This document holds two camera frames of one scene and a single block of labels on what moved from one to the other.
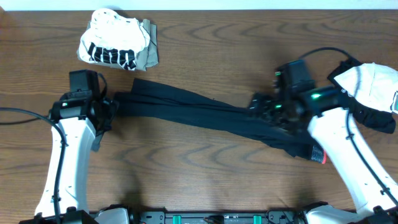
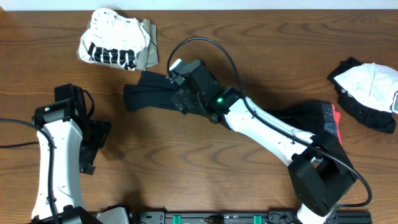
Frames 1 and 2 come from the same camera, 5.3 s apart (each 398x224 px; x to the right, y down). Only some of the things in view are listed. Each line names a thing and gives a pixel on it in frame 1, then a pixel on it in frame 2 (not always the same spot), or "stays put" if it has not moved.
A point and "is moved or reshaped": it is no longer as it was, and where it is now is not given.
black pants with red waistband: [153, 105] is moved or reshaped
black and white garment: [370, 92] stays put
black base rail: [272, 217] stays put
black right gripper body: [275, 112] → [191, 103]
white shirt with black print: [112, 38] stays put
